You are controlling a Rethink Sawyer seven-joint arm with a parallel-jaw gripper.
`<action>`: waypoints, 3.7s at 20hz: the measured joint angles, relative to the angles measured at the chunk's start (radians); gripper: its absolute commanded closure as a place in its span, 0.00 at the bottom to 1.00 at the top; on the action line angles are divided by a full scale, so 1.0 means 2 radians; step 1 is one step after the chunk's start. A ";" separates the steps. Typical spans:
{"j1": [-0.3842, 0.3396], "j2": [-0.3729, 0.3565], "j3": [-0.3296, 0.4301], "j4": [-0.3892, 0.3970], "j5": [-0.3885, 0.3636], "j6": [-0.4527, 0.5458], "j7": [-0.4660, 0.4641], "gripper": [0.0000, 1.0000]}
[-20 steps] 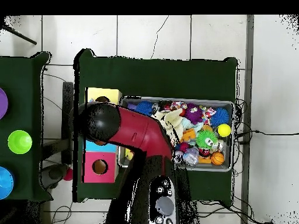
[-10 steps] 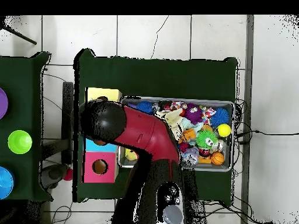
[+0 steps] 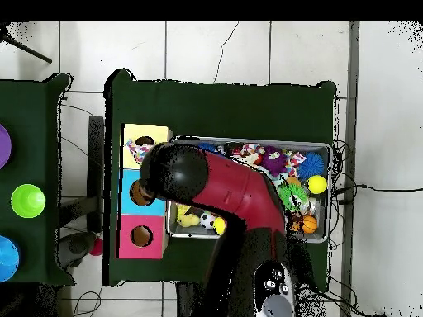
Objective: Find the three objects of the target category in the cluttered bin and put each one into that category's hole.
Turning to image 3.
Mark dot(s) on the polka dot cloth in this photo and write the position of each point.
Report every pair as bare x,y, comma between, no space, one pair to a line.
251,149
295,158
138,153

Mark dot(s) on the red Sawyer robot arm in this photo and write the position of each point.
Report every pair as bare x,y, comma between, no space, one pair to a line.
238,188

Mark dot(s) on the purple bowl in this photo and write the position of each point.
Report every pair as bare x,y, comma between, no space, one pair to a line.
4,147

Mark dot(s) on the green spiky toy with eyes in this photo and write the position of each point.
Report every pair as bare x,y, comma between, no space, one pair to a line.
286,194

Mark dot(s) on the dark green tablecloth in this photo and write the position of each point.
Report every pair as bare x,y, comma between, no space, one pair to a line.
231,109
29,109

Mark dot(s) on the blue spiky ball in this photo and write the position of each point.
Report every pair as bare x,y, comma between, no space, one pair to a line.
207,147
310,165

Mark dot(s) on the small red ball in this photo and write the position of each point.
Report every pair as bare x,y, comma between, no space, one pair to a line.
96,247

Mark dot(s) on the purple spiky monster toy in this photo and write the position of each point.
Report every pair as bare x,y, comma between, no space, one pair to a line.
274,161

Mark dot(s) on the wooden three-hole box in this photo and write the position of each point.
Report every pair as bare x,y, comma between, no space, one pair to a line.
145,237

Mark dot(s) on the yellow ball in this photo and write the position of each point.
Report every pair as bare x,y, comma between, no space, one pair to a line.
219,226
317,184

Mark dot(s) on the orange toy basketball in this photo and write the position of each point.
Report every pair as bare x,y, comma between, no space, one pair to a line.
309,224

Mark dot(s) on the blue bowl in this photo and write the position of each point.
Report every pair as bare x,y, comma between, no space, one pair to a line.
7,259

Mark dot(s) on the black tripod leg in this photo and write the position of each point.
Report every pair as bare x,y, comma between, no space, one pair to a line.
29,51

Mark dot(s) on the grey rounded base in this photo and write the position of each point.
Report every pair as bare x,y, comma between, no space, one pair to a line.
77,246

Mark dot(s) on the shallow silver mesh bin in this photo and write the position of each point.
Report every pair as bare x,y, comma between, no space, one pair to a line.
185,232

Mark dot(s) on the lime green bowl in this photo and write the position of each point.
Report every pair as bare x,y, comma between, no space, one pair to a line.
28,201

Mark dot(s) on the small soccer ball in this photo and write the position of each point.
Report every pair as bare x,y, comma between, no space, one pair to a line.
207,221

